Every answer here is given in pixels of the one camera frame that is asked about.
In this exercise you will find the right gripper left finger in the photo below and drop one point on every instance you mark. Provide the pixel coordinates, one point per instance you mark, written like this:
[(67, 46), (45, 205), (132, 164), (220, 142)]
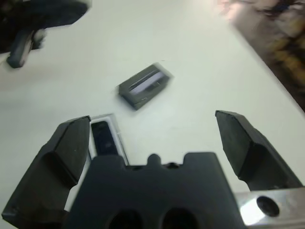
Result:
[(47, 171)]

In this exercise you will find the black camera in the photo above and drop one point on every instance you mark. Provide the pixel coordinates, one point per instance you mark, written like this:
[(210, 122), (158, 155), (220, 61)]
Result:
[(104, 140)]

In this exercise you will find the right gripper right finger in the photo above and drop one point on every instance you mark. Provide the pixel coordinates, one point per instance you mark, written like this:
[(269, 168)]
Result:
[(252, 157)]

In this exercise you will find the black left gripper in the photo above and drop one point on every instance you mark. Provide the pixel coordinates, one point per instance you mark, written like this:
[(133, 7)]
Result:
[(31, 14)]

